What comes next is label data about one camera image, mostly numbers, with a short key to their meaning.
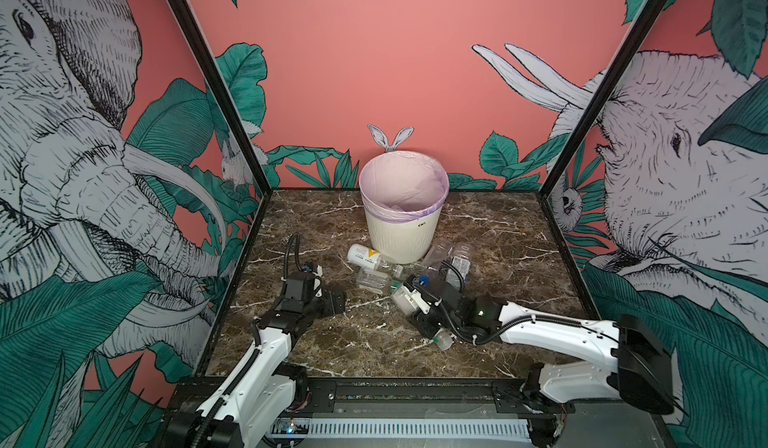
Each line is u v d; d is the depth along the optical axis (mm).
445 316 582
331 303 749
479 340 542
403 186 983
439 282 956
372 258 935
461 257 936
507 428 703
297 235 1080
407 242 880
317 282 697
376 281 949
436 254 1010
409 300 717
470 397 752
